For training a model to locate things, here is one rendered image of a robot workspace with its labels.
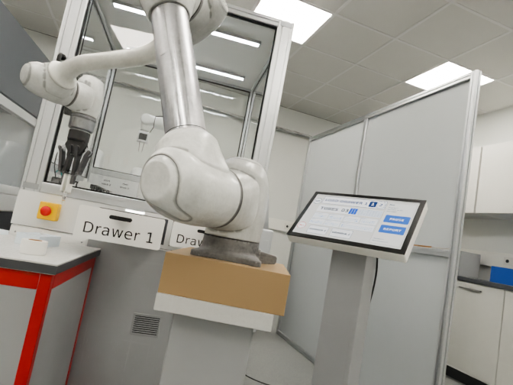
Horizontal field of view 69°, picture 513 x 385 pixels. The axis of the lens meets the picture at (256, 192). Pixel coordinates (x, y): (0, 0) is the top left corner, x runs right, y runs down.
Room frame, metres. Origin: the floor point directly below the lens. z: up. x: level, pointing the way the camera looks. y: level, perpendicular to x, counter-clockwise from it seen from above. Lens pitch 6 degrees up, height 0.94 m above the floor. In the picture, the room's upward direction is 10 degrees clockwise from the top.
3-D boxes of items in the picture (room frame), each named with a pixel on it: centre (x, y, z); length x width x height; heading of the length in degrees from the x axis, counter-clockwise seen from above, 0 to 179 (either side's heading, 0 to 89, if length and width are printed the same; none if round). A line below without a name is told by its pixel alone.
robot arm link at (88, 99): (1.38, 0.70, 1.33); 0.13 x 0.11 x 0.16; 148
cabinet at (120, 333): (2.11, 0.55, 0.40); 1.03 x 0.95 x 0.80; 101
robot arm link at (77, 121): (1.39, 0.70, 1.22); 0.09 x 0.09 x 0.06
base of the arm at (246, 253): (1.03, 0.02, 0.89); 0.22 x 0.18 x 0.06; 88
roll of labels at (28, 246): (1.14, 0.62, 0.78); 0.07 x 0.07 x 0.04
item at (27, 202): (2.11, 0.56, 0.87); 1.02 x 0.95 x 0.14; 101
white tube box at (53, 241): (1.34, 0.73, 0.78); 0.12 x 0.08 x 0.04; 175
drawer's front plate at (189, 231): (1.69, 0.19, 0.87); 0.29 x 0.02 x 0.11; 101
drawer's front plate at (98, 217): (1.32, 0.44, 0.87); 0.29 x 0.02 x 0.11; 101
